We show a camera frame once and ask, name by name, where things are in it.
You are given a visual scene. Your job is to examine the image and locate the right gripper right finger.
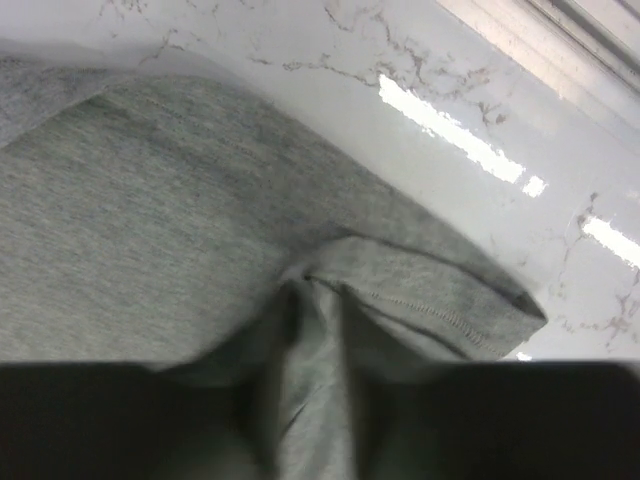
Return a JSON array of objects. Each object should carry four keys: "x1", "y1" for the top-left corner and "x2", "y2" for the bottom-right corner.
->
[{"x1": 351, "y1": 362, "x2": 639, "y2": 479}]

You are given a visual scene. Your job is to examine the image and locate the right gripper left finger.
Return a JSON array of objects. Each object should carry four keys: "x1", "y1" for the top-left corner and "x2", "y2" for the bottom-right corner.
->
[{"x1": 1, "y1": 363, "x2": 275, "y2": 479}]

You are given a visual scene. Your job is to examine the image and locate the grey t shirt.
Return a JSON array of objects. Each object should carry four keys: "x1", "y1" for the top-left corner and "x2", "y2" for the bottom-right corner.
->
[{"x1": 1, "y1": 58, "x2": 546, "y2": 479}]

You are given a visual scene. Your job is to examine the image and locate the aluminium extrusion rail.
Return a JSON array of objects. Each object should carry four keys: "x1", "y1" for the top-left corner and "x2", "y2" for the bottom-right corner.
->
[{"x1": 439, "y1": 1, "x2": 639, "y2": 130}]

